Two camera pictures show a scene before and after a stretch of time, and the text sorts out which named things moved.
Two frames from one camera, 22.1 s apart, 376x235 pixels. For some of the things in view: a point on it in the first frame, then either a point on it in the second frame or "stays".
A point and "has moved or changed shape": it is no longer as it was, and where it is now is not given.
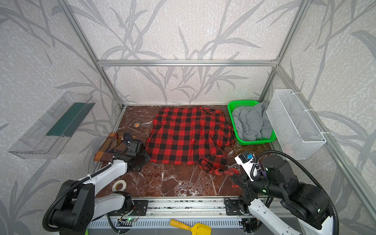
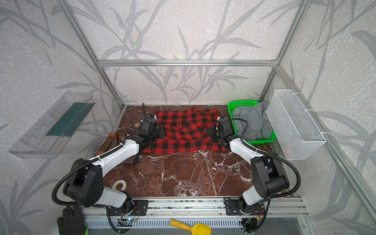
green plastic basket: x=233 y=105 stays
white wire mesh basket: x=295 y=132 stays
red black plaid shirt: x=191 y=135 has moved or changed shape
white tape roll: x=118 y=181 stays
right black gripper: x=239 y=179 -> x=214 y=132
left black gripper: x=129 y=144 -> x=157 y=132
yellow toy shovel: x=197 y=229 stays
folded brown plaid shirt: x=113 y=145 stays
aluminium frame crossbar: x=187 y=62 stays
